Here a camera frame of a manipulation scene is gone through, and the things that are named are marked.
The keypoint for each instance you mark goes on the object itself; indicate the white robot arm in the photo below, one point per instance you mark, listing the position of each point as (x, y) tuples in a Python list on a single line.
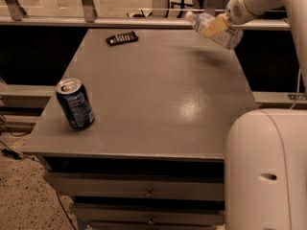
[(265, 158)]

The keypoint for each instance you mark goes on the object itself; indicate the metal railing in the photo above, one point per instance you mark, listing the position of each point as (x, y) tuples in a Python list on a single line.
[(105, 13)]

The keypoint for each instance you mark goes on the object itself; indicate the upper grey drawer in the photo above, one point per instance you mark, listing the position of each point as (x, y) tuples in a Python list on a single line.
[(124, 186)]

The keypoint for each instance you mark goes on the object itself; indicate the clear blue-label plastic bottle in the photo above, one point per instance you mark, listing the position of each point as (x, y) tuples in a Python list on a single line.
[(229, 38)]

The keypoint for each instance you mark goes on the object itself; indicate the lower grey drawer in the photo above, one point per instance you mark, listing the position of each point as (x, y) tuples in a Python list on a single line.
[(146, 214)]

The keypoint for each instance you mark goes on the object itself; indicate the black rxbar chocolate bar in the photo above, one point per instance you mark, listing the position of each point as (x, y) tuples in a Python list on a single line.
[(124, 38)]

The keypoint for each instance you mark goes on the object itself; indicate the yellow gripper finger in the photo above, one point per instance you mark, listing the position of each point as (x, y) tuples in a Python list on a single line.
[(219, 24)]

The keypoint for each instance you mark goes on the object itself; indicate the grey drawer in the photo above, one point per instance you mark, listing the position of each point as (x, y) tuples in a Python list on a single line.
[(124, 186), (146, 214)]

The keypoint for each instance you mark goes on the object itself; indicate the blue soda can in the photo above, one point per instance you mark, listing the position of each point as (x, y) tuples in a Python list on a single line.
[(73, 99)]

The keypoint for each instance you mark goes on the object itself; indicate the grey drawer cabinet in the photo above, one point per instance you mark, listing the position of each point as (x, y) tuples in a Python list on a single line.
[(163, 107)]

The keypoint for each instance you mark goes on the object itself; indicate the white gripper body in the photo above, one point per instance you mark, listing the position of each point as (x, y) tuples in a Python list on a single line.
[(236, 10)]

